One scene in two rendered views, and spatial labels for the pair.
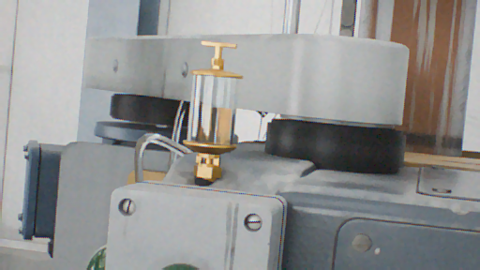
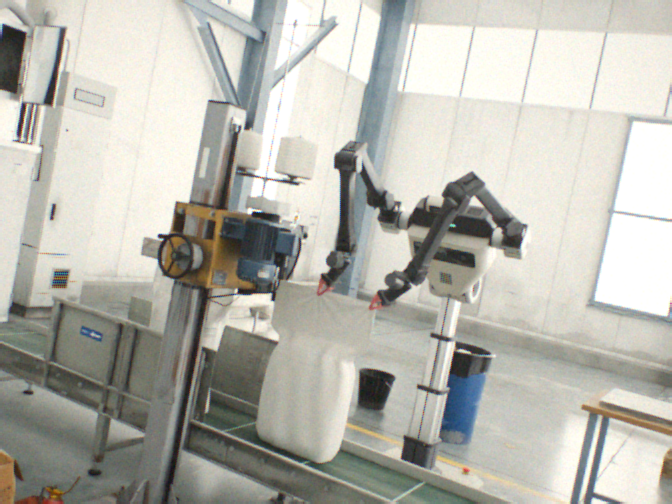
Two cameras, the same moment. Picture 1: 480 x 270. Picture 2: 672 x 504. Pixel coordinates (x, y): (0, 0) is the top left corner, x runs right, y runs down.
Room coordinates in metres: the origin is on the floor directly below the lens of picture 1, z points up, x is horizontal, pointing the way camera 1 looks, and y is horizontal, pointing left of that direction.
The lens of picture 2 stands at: (3.59, 1.25, 1.41)
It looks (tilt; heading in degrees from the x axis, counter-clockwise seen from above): 3 degrees down; 198
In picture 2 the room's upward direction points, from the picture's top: 11 degrees clockwise
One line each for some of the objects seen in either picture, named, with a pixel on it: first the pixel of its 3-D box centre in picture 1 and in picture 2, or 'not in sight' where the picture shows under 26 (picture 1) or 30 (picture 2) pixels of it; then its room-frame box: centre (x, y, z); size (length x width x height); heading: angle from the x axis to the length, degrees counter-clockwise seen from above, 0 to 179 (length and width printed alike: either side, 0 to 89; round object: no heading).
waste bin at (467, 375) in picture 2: not in sight; (452, 390); (-1.59, 0.63, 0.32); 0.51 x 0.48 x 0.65; 169
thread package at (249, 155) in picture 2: not in sight; (246, 149); (0.78, -0.16, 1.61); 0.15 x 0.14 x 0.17; 79
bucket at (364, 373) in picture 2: not in sight; (374, 389); (-1.80, 0.01, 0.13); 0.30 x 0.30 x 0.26
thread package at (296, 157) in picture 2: not in sight; (296, 158); (0.83, 0.09, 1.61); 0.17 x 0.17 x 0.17
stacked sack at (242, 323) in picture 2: not in sight; (229, 323); (-1.93, -1.38, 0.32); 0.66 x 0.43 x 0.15; 171
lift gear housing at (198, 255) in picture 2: not in sight; (188, 256); (1.09, -0.17, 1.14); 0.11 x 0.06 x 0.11; 79
